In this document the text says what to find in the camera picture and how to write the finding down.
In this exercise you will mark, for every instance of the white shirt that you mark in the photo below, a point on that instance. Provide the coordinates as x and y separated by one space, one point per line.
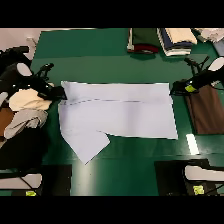
126 113

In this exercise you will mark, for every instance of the brown garment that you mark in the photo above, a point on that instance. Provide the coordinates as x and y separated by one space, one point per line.
206 111

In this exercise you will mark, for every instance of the orange-brown garment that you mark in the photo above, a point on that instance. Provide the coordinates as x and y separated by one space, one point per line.
5 120

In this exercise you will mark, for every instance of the dark blue folded garment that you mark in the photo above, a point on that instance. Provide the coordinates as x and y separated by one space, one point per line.
170 43

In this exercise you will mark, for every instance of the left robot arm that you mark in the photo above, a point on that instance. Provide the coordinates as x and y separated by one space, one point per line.
13 76

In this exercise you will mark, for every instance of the dark green garment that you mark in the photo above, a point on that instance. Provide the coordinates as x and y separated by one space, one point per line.
145 36

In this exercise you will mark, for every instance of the red garment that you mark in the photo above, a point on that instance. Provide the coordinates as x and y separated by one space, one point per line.
146 49

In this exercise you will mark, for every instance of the cream folded garment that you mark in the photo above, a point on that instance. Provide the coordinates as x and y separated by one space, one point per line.
181 35

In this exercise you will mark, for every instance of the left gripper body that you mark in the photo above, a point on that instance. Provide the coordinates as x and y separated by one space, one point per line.
53 92

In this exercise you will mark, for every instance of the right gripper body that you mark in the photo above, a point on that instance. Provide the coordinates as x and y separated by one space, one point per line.
180 88

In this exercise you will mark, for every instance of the white folded garment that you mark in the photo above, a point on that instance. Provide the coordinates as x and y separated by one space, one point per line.
178 52

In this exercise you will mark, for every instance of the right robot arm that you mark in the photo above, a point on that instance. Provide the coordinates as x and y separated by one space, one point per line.
208 75

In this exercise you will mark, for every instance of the black garment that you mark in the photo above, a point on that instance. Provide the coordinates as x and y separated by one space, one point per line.
23 150

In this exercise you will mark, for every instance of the grey garment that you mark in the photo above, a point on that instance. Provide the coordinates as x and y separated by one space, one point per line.
25 120

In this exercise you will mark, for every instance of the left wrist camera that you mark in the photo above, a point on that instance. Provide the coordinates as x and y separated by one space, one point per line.
46 69

